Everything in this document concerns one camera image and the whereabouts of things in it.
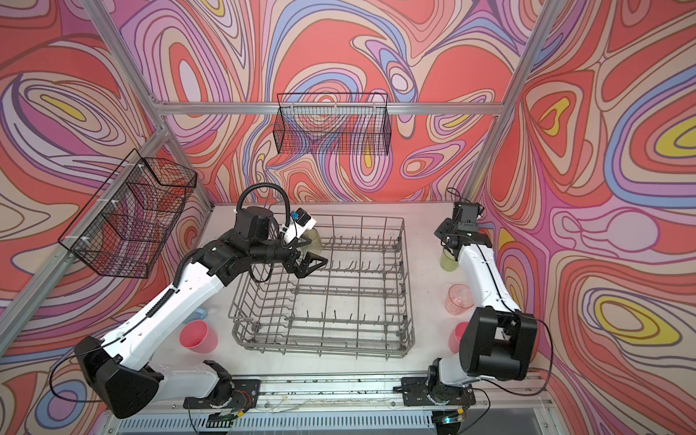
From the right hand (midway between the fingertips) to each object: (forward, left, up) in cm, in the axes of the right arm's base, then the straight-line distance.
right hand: (448, 235), depth 87 cm
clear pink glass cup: (-14, -4, -17) cm, 23 cm away
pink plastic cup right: (-26, 0, -18) cm, 32 cm away
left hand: (-12, +40, +12) cm, 44 cm away
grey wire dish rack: (-16, +31, -15) cm, 38 cm away
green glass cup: (-4, -1, -10) cm, 11 cm away
